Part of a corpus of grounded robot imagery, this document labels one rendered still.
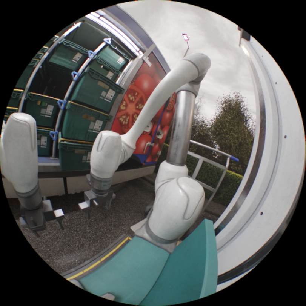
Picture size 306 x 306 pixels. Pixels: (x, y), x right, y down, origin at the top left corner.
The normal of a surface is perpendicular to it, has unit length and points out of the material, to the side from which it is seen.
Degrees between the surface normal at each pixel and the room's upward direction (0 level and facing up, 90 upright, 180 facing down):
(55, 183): 90
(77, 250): 0
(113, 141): 72
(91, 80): 97
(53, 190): 90
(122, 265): 0
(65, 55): 91
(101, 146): 81
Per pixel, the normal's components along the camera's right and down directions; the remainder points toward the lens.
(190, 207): 0.04, -0.22
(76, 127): 0.74, 0.52
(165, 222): -0.55, -0.11
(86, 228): 0.34, -0.93
